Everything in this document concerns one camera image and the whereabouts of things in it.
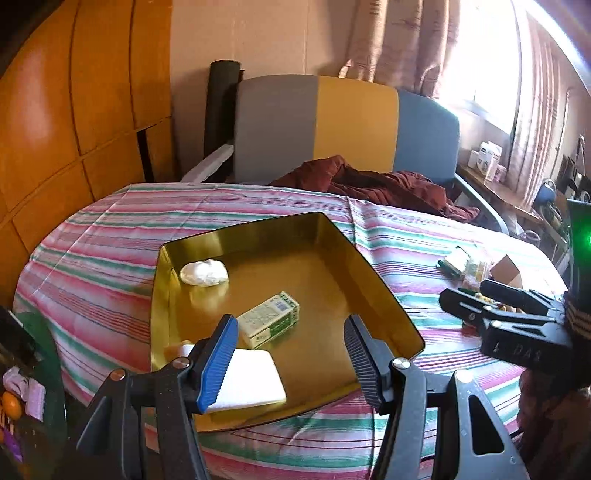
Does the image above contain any grey yellow blue armchair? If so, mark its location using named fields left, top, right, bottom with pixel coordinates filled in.
left=180, top=74, right=511, bottom=236

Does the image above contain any gold metal tray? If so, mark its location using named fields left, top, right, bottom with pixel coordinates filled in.
left=150, top=211, right=426, bottom=435

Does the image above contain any green and white box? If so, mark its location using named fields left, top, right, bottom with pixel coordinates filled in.
left=236, top=292, right=300, bottom=350

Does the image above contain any pink wrapper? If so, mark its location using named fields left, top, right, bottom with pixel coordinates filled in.
left=4, top=367, right=47, bottom=422

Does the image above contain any window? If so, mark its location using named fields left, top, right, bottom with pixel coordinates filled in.
left=443, top=0, right=522, bottom=134

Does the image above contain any maroon cloth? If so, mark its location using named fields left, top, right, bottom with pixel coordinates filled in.
left=268, top=154, right=481, bottom=224

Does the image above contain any striped tablecloth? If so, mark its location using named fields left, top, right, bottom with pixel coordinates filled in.
left=13, top=182, right=571, bottom=480

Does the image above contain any clear plastic packet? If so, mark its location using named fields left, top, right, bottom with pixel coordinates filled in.
left=462, top=249, right=493, bottom=288

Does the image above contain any black rolled mat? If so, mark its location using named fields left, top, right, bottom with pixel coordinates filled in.
left=204, top=60, right=243, bottom=158

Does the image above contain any blue bag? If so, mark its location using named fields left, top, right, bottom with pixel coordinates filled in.
left=533, top=179, right=557, bottom=209

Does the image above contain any white cotton wad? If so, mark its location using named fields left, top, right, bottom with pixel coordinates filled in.
left=179, top=259, right=230, bottom=288

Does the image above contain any wooden desk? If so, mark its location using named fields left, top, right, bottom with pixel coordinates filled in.
left=455, top=164, right=568, bottom=259

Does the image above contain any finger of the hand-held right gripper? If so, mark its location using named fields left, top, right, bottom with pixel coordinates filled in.
left=480, top=279, right=566, bottom=319
left=438, top=287, right=497, bottom=329

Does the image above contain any small cardboard box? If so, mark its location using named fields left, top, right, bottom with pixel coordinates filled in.
left=487, top=255, right=524, bottom=289

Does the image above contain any green and white packet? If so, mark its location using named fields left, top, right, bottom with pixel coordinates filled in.
left=438, top=247, right=472, bottom=278

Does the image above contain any green round stand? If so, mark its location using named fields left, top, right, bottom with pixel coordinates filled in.
left=0, top=305, right=69, bottom=480

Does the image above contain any white carton box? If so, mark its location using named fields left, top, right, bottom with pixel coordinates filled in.
left=468, top=141, right=503, bottom=179

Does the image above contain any orange fruit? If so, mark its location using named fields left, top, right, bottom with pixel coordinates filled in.
left=1, top=392, right=24, bottom=419

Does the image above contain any pink patterned curtain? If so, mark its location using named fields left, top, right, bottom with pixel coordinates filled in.
left=339, top=0, right=462, bottom=100
left=508, top=0, right=591, bottom=199

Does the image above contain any wooden wardrobe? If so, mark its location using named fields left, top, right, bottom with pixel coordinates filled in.
left=0, top=0, right=178, bottom=287

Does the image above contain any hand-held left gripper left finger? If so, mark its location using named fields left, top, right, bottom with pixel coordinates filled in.
left=76, top=314, right=241, bottom=480

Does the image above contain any white sponge pad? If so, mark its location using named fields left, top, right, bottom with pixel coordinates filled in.
left=178, top=339, right=287, bottom=414

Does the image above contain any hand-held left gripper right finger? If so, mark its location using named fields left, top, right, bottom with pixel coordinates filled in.
left=342, top=314, right=532, bottom=480

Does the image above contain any person's right forearm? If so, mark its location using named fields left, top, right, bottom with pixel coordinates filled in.
left=564, top=295, right=591, bottom=393

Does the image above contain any person's red clothing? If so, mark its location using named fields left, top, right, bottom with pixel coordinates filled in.
left=517, top=369, right=591, bottom=480

